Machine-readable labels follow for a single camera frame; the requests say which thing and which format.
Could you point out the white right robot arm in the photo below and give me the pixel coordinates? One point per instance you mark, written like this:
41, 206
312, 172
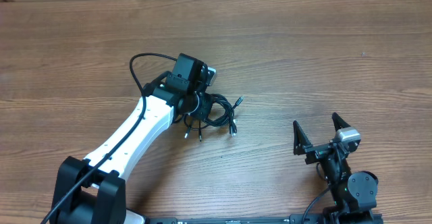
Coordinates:
349, 197

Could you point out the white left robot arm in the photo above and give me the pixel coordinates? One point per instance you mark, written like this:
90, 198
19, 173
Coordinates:
93, 190

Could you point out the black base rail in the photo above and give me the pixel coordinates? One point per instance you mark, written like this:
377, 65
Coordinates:
263, 220

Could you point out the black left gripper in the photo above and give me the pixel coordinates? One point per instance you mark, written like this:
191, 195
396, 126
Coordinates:
205, 106

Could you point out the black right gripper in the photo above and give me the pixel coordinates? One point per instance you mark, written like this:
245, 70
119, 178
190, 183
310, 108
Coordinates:
324, 148

